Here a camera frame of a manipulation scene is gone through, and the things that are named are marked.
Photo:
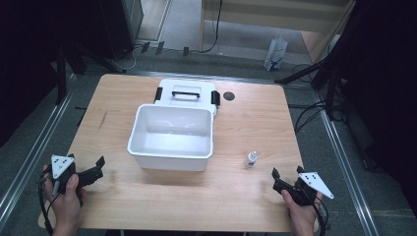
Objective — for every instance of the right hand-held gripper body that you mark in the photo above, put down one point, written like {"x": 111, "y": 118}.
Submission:
{"x": 303, "y": 190}

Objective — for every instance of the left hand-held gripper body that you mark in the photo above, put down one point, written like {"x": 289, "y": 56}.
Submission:
{"x": 86, "y": 176}

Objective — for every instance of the small clear spray bottle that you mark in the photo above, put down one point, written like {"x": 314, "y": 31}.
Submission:
{"x": 251, "y": 159}

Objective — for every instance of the white plastic storage box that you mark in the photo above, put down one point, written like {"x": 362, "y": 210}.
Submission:
{"x": 172, "y": 137}

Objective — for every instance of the person's right hand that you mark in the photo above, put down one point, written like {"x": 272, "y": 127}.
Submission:
{"x": 300, "y": 214}

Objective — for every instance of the person's left hand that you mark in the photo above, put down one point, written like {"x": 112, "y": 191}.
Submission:
{"x": 67, "y": 203}

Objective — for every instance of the black metal stand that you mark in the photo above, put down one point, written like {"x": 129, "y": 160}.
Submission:
{"x": 327, "y": 75}
{"x": 62, "y": 75}

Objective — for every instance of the black round table grommet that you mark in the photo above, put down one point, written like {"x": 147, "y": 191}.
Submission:
{"x": 229, "y": 96}

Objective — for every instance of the white paper bag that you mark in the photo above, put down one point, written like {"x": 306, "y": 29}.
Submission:
{"x": 275, "y": 52}

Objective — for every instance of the dark cabinet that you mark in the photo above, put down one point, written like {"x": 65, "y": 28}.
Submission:
{"x": 121, "y": 26}

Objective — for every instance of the metal floor rail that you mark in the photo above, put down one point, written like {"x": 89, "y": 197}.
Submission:
{"x": 347, "y": 164}
{"x": 29, "y": 160}

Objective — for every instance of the light wooden furniture frame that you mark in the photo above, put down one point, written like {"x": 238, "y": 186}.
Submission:
{"x": 278, "y": 16}

